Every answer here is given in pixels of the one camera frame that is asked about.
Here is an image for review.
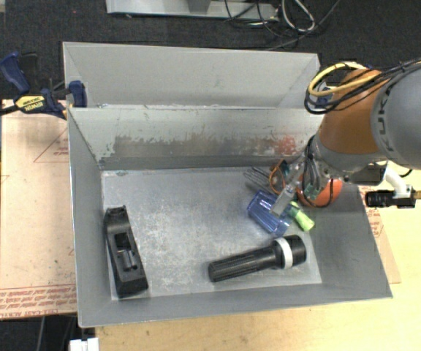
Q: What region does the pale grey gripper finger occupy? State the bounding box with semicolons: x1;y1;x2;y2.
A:
270;185;296;218

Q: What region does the light green cylinder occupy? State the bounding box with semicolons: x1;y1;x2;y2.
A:
289;201;316;233

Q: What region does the orange ball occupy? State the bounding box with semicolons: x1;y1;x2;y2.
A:
296;177;344;208

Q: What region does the black flashlight with white band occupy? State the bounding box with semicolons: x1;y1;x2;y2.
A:
207;234;308;284

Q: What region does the grey metal bin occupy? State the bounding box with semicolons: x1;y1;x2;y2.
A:
62;41;394;328

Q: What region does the brown cardboard board, red print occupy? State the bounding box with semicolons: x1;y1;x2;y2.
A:
0;99;402;321

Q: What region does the black cylinder on white bracket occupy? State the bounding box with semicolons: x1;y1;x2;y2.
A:
365;162;421;210

